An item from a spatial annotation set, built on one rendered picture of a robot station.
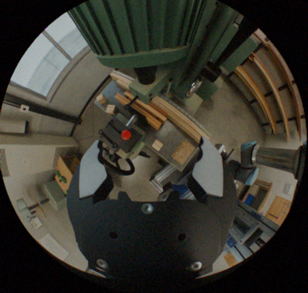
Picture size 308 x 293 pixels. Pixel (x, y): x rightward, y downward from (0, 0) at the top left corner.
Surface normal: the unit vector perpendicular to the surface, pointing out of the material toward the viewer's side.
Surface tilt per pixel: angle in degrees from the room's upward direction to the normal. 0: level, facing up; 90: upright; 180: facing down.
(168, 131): 0
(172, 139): 0
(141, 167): 0
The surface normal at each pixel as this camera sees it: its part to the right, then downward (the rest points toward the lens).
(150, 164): -0.02, -0.04
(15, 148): 0.82, 0.57
